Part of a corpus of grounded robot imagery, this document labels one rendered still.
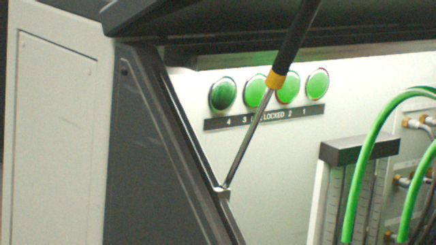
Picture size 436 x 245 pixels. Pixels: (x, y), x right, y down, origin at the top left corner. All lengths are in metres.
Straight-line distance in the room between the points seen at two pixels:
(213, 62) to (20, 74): 0.33
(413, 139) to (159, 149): 0.59
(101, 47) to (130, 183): 0.17
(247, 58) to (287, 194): 0.26
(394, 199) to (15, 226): 0.62
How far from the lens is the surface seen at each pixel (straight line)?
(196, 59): 1.09
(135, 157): 1.07
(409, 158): 1.51
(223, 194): 1.00
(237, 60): 1.13
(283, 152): 1.28
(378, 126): 1.22
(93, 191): 1.16
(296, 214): 1.34
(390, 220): 1.52
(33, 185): 1.31
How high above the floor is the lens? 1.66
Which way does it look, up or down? 16 degrees down
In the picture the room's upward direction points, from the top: 6 degrees clockwise
